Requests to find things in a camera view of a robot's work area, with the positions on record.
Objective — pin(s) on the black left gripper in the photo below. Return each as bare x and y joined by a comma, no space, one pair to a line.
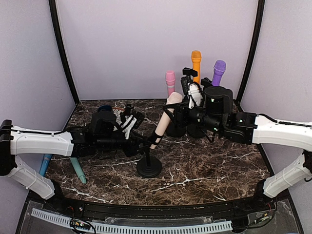
132,150

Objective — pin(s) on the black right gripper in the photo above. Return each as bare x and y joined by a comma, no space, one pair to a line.
180,112

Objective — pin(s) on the beige microphone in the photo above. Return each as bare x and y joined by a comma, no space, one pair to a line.
158,133

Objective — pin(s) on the black stand of blue microphone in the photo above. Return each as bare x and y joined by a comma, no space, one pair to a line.
128,110

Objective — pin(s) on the black stand of beige microphone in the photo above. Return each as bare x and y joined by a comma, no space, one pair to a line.
148,166

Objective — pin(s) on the green microphone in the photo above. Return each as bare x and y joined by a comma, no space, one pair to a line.
78,169

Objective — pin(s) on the blue microphone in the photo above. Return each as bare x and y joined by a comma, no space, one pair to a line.
45,163

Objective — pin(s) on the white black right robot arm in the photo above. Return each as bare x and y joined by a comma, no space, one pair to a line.
250,128

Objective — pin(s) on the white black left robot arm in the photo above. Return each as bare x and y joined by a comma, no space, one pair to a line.
103,133

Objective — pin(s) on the black stand of pink microphone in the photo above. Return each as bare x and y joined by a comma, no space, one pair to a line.
175,131

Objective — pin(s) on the pink microphone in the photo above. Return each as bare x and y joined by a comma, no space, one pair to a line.
170,79

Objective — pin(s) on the black stand of purple microphone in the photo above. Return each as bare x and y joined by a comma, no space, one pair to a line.
194,130

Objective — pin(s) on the black stand of orange microphone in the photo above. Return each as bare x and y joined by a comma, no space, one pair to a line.
188,72

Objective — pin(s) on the orange microphone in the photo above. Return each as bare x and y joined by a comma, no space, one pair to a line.
196,60

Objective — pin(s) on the purple microphone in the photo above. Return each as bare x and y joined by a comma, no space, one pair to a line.
219,70

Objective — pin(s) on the floral patterned saucer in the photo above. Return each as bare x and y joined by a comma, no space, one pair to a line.
117,111

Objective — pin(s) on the dark blue mug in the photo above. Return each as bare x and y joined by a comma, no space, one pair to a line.
107,108

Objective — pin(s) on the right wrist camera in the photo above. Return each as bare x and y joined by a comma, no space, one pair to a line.
185,81

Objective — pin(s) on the black front rail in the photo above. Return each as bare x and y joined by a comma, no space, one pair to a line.
233,209

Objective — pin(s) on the white slotted cable duct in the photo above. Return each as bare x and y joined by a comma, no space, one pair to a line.
102,228

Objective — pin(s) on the black right corner post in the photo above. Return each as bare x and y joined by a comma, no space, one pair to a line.
252,51

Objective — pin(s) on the black corner post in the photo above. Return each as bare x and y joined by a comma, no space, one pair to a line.
252,51
61,50

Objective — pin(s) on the black left corner post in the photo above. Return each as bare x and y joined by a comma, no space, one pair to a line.
61,50

